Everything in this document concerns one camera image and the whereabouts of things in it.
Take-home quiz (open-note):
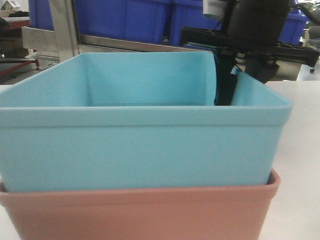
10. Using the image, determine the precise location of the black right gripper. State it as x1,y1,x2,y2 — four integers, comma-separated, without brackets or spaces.
180,27,320,105

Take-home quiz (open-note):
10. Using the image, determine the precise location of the light blue plastic box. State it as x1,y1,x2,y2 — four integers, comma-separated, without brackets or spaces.
0,51,292,192

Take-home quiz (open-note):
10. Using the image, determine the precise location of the pink plastic box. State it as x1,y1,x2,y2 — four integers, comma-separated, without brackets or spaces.
0,170,281,240

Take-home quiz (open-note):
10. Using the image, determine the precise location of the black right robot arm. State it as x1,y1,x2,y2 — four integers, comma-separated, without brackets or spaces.
180,0,320,106

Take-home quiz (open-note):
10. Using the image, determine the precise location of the stainless steel shelf rack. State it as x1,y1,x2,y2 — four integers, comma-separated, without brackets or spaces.
21,0,216,63

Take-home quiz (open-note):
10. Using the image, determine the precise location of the blue storage bin far right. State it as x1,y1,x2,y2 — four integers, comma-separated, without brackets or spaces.
278,9,309,45

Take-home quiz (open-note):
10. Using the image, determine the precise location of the blue storage bin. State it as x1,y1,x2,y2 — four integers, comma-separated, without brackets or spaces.
169,0,222,46
278,9,309,45
75,0,172,44

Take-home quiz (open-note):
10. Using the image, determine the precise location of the blue storage bin left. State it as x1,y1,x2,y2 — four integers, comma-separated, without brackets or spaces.
75,0,172,44

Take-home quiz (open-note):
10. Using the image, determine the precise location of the red metal workbench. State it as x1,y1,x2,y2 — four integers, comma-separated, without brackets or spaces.
0,17,41,82

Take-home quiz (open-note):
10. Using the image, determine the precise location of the small house model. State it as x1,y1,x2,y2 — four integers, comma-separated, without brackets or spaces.
0,0,22,11

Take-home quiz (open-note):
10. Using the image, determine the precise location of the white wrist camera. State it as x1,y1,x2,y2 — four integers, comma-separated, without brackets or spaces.
203,0,228,20

